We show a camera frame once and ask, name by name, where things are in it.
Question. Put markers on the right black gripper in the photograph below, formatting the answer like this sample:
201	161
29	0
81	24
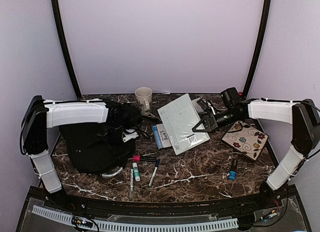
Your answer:
209	120

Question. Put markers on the grey notebook with barcode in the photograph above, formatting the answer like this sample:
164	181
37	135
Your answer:
178	118

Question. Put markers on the black student backpack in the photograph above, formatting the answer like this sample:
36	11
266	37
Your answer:
91	155

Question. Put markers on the dog picture book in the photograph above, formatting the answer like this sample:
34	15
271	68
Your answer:
161	137

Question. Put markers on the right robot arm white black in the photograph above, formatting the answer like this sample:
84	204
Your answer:
302	115

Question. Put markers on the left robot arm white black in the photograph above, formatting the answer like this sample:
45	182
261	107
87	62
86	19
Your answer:
42	115

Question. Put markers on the clear bag with sandwich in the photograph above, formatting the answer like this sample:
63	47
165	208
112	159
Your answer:
196	102

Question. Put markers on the cream ceramic mug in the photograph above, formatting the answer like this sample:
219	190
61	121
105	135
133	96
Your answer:
144	99

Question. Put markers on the pink cap black marker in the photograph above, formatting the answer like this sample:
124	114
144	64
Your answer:
143	158

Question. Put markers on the floral square plate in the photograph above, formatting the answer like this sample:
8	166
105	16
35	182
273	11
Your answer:
246	139

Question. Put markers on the white glue stick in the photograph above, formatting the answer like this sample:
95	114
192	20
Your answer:
136	171

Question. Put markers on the blue cap white marker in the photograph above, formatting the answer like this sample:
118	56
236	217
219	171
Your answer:
154	174

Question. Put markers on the blue cap black marker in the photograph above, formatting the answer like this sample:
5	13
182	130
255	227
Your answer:
233	169

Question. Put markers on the white clear pen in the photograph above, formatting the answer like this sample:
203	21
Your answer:
131	191

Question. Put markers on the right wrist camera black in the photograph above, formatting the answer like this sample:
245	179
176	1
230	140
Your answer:
231	95

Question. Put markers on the black front rail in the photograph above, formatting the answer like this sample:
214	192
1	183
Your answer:
95	205

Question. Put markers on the white cable duct strip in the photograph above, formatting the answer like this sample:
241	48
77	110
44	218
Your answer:
98	225

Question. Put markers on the right black frame post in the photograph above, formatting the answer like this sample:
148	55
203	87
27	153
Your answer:
258	47

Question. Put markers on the black frame post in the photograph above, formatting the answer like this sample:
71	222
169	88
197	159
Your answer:
64	47
258	47

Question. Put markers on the left black frame post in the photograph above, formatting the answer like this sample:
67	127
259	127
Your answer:
64	47

